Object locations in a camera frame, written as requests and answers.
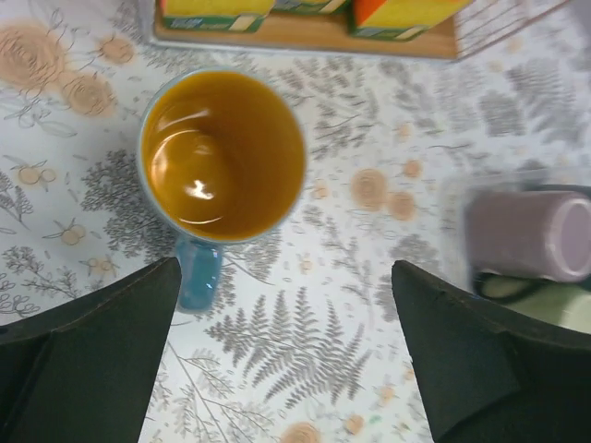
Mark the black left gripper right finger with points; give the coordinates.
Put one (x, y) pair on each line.
(486, 373)

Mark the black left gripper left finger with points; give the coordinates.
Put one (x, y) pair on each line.
(84, 371)

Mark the green mug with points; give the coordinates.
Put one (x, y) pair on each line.
(566, 305)

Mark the mauve pink mug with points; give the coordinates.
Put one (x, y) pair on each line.
(529, 234)

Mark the blue butterfly mug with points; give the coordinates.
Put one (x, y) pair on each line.
(222, 159)

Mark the floral table mat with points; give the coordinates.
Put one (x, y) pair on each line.
(303, 343)

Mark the colourful sponge packs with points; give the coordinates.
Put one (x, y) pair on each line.
(248, 16)

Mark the white wire wooden shelf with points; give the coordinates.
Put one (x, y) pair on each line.
(479, 26)

